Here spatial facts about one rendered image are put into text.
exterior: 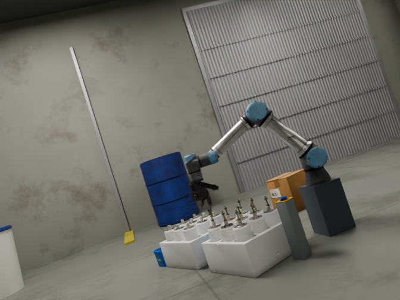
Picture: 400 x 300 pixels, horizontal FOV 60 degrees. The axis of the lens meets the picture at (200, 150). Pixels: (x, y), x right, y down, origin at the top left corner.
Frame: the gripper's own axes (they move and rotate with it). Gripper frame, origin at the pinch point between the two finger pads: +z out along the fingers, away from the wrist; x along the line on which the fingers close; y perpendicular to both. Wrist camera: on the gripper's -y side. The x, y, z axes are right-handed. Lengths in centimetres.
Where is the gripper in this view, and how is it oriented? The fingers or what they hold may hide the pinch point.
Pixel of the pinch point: (211, 211)
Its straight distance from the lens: 207.6
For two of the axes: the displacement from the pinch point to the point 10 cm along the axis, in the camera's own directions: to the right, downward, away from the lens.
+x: 3.7, -1.5, -9.2
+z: 3.1, 9.5, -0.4
